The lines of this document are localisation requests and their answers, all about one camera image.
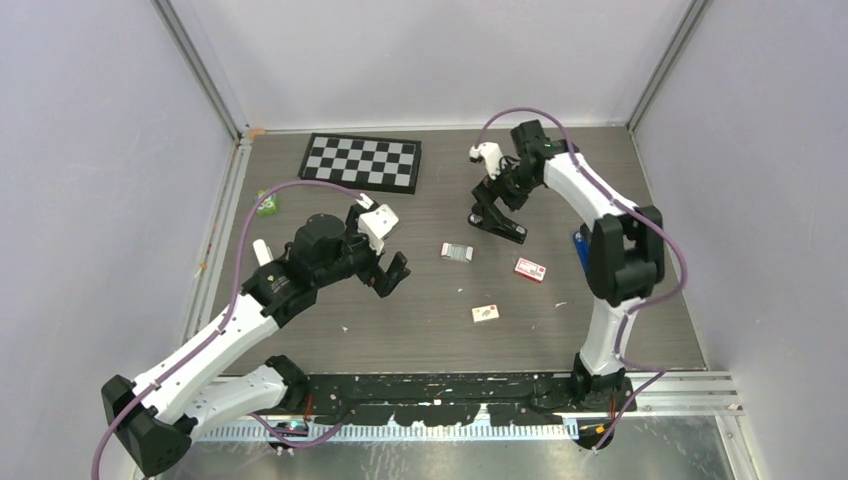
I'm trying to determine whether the black white chessboard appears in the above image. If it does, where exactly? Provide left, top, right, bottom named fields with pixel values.
left=298, top=133, right=423, bottom=195

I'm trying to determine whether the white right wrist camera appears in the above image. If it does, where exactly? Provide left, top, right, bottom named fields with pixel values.
left=469, top=142, right=504, bottom=180

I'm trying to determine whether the slotted cable duct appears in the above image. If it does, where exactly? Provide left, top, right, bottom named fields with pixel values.
left=199, top=418, right=580, bottom=443

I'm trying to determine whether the white staple box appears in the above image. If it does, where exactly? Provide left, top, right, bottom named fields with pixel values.
left=471, top=304, right=500, bottom=323

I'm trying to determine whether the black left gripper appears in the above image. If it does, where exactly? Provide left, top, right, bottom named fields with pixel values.
left=314, top=205, right=409, bottom=295

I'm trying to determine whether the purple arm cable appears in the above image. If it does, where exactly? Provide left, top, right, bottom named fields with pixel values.
left=475, top=107, right=690, bottom=452
left=89, top=180, right=372, bottom=480

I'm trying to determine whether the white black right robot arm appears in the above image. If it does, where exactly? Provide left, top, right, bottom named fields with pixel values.
left=468, top=120, right=665, bottom=411

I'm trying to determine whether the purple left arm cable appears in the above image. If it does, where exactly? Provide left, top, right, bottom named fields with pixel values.
left=89, top=180, right=372, bottom=480

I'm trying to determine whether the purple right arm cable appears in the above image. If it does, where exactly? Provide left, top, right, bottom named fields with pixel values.
left=475, top=107, right=690, bottom=452

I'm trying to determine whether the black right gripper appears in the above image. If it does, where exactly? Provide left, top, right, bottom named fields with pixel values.
left=472, top=156, right=540, bottom=229

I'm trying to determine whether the white stapler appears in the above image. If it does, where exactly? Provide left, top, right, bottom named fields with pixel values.
left=252, top=239, right=274, bottom=266

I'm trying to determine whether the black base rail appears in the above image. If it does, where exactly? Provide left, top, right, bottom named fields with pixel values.
left=273, top=372, right=636, bottom=427

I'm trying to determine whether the blue stapler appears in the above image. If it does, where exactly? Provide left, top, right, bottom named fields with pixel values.
left=572, top=225, right=591, bottom=276

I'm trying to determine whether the green toy block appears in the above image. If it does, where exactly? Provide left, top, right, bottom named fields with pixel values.
left=256, top=190, right=280, bottom=217

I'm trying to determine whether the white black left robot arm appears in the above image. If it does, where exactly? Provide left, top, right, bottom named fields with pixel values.
left=101, top=205, right=410, bottom=476

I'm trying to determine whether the red staple box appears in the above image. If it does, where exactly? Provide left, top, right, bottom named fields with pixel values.
left=514, top=258, right=547, bottom=283

